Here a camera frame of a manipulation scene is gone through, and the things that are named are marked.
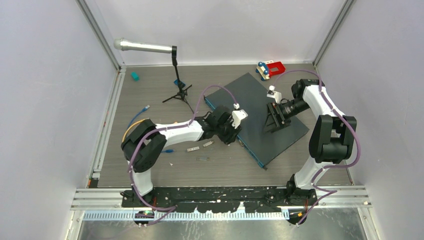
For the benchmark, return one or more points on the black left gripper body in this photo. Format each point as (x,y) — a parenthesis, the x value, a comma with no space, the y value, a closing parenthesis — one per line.
(227,133)

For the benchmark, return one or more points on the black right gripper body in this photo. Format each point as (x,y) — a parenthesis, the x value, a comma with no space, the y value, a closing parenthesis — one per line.
(287,111)

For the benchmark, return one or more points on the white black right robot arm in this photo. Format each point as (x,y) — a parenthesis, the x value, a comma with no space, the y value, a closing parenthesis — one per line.
(331,141)

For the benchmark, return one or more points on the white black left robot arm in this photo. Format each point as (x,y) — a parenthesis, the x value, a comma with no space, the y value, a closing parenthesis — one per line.
(143,146)

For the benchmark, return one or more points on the red blue toy truck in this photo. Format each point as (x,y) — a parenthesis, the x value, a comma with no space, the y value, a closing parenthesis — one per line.
(268,69)

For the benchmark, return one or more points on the black microphone tripod stand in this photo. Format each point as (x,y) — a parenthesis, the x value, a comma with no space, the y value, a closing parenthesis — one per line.
(182,93)

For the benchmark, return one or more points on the teal toy block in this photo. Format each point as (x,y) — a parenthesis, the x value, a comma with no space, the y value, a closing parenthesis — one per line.
(135,76)

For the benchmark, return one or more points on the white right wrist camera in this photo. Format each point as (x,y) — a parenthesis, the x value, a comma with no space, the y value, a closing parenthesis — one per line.
(272,93)

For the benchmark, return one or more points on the dark grey network switch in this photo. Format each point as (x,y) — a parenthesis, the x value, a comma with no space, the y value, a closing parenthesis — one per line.
(261,145)

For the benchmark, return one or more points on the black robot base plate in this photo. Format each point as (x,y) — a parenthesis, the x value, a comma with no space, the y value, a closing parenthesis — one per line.
(254,199)

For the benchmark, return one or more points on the aluminium frame rail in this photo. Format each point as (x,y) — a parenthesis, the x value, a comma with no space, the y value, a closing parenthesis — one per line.
(346,196)

